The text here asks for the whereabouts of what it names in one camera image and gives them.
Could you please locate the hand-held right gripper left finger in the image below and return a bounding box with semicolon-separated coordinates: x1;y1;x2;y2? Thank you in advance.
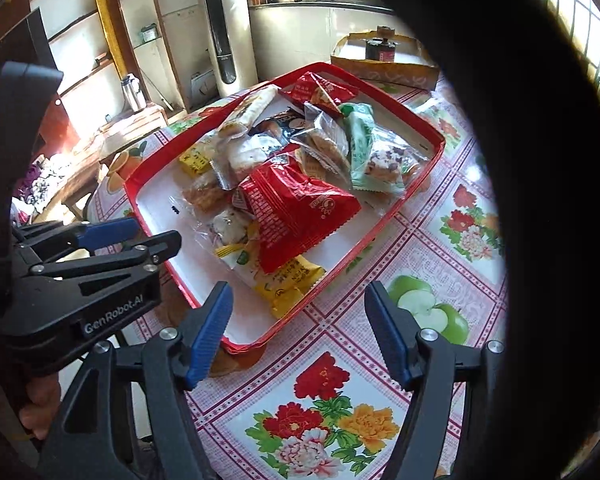
37;281;234;480

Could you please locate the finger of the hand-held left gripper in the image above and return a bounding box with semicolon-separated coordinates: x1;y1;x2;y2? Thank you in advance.
27;231;182;281
15;217;141;252

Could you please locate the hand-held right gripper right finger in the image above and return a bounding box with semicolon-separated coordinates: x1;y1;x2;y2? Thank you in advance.
364;281;506;480

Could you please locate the red snack tray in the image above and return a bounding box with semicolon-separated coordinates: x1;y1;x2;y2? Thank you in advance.
123;61;447;356

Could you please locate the clear fried twist packet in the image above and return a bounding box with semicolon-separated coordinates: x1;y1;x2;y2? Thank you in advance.
182;175;236;213

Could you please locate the clear nougat packet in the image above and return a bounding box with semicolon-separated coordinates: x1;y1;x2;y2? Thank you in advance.
195;207;258;251

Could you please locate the yellow snack packet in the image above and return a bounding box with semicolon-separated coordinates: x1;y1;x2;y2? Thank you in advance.
255;255;327;320
179;140;218;177

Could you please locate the clear rice cracker packet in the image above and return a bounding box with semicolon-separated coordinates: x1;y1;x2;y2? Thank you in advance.
215;137;291;186

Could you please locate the red snack packet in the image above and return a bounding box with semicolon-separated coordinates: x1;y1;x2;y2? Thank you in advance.
280;71;361;118
237;156;363;275

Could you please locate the long white orange snack packet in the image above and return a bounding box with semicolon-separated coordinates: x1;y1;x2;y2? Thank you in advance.
215;85;280;138

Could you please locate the clear nut cake packet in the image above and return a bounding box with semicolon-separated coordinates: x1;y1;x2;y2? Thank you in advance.
365;132;423;193

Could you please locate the dark blue snack packet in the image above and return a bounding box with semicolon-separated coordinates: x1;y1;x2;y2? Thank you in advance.
252;110;306;141

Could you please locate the green snack packet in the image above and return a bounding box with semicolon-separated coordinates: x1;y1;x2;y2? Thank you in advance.
339;102;381;191

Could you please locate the person's left hand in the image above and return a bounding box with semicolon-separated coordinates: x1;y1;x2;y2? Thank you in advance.
17;374;63;441

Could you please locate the floral fruit print tablecloth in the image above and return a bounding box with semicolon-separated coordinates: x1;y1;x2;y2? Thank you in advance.
85;75;511;480

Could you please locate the pile of clothes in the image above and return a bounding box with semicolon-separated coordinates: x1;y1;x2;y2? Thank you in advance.
10;155;81;226

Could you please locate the wooden side table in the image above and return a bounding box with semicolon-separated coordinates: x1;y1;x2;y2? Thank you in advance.
55;102;168;201

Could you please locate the silver thermos flask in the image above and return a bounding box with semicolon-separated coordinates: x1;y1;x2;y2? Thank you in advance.
121;74;147;113

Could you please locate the white standing air conditioner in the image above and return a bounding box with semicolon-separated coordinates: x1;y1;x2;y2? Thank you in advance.
197;0;258;98

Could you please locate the yellow cardboard box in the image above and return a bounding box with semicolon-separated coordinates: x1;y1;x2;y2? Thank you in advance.
330;31;441;92

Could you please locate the black jar red label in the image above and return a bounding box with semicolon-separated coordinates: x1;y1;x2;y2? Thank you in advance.
365;25;398;62

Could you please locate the white wall shelf unit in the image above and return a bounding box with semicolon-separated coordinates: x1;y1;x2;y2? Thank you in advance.
27;0;206;126

